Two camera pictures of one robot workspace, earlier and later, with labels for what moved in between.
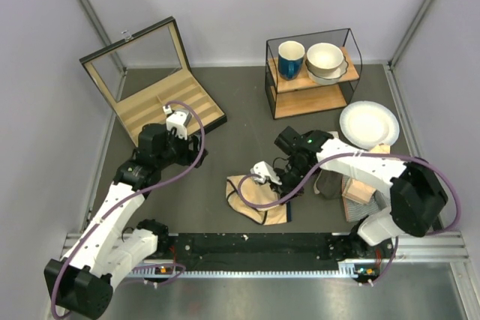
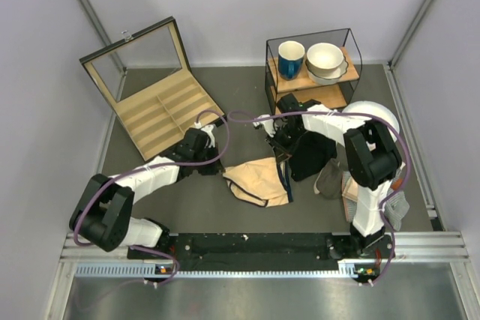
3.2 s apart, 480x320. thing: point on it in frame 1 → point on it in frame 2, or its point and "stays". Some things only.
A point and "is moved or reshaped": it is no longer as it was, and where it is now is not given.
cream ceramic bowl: (323, 57) stays
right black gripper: (283, 189) → (277, 142)
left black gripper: (190, 156) → (215, 167)
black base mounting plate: (188, 248) stays
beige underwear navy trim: (258, 193) is moved or reshaped
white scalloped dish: (326, 80) stays
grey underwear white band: (329, 183) stays
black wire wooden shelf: (311, 72) stays
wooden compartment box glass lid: (146, 79) stays
